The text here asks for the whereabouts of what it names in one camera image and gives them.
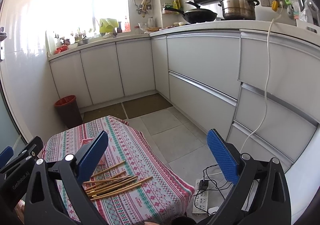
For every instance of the pink perforated utensil holder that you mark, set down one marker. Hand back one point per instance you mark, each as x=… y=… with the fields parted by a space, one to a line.
x=88 y=141

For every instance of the yellow brush on wall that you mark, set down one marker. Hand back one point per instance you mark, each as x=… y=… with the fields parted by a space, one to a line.
x=275 y=5

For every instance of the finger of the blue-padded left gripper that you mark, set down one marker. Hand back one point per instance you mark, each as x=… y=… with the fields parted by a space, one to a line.
x=6 y=155

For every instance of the black power adapter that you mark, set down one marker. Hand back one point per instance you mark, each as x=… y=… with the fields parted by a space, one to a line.
x=203 y=185

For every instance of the white power strip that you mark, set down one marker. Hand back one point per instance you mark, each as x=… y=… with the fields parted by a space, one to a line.
x=200 y=201

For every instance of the patterned red green tablecloth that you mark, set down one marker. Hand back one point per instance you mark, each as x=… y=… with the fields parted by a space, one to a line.
x=160 y=200

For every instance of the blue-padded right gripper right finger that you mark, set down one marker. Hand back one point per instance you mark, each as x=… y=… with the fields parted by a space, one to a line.
x=239 y=169

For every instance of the white round-button device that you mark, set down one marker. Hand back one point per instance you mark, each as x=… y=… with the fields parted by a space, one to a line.
x=213 y=210

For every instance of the bamboo chopstick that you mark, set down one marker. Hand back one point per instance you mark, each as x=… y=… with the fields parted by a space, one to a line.
x=111 y=188
x=118 y=175
x=108 y=169
x=110 y=183
x=139 y=183

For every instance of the stainless steel steamer pot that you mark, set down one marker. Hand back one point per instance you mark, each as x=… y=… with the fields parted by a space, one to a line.
x=238 y=9

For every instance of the white kettle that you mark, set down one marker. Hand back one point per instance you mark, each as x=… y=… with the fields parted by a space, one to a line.
x=151 y=22

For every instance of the red trash bin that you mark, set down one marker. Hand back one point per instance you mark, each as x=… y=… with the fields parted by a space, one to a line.
x=68 y=111

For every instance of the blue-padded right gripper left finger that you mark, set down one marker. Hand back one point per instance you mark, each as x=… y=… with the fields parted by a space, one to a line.
x=78 y=168

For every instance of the white kitchen cabinets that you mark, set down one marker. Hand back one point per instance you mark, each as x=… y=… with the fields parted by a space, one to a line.
x=259 y=90

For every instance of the lime green plastic container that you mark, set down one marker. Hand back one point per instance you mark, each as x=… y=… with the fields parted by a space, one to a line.
x=107 y=25

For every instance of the black wok pan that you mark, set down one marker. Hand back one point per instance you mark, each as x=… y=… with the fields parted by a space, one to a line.
x=195 y=15

